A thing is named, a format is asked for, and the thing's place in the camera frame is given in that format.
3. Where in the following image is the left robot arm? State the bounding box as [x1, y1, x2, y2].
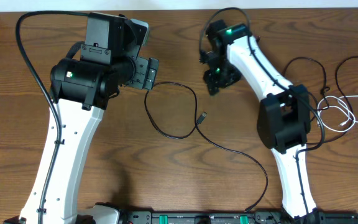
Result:
[9, 12, 159, 223]

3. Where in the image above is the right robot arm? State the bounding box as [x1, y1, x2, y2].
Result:
[200, 20, 318, 223]

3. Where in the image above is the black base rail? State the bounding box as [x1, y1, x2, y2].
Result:
[79, 203, 358, 224]

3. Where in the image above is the white USB cable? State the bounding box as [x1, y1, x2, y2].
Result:
[316, 95, 358, 133]

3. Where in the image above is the black USB cable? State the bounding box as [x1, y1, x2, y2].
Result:
[144, 82, 269, 213]
[255, 35, 358, 146]

